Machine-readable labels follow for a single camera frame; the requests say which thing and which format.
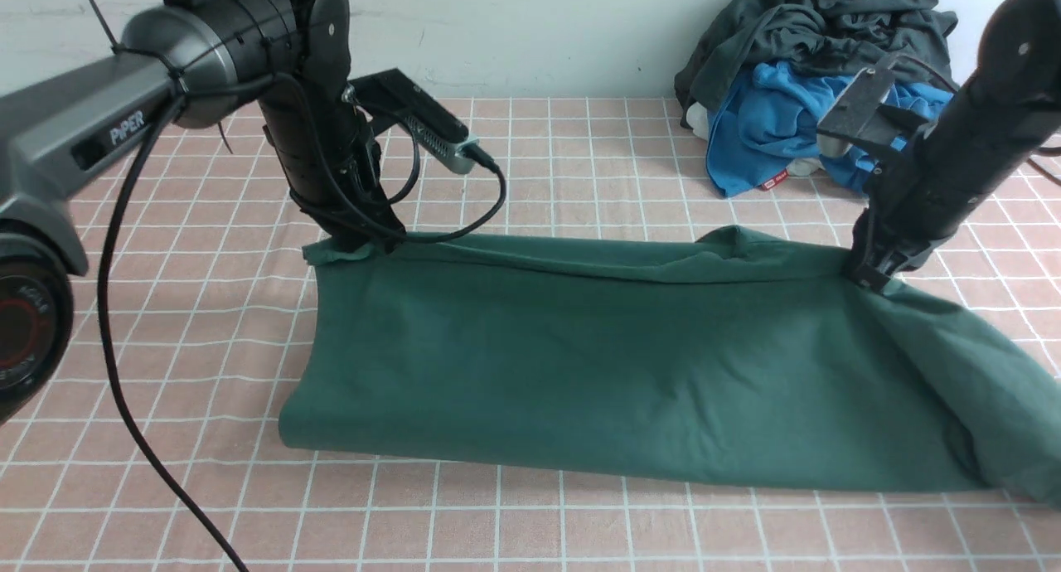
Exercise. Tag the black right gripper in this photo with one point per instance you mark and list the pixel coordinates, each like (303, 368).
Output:
(945, 172)

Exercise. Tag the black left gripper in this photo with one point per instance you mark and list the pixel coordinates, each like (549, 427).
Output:
(330, 158)

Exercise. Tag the green long-sleeved shirt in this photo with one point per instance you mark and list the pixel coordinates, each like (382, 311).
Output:
(739, 360)

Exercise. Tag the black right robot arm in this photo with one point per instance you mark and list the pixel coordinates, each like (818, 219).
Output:
(1019, 57)

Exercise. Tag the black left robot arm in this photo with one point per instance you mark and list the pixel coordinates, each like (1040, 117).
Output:
(188, 63)

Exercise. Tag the blue crumpled garment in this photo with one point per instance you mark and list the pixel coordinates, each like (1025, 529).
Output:
(768, 120)

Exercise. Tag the dark grey crumpled garment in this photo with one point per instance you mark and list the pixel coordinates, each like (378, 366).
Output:
(817, 38)

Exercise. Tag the pink checkered tablecloth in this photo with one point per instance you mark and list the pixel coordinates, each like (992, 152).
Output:
(213, 311)

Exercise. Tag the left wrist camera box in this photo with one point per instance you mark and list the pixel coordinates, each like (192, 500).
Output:
(392, 98)

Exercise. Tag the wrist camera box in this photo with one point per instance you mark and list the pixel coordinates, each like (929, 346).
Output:
(392, 98)
(860, 118)

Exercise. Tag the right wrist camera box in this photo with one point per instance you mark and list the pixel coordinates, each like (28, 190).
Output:
(860, 118)

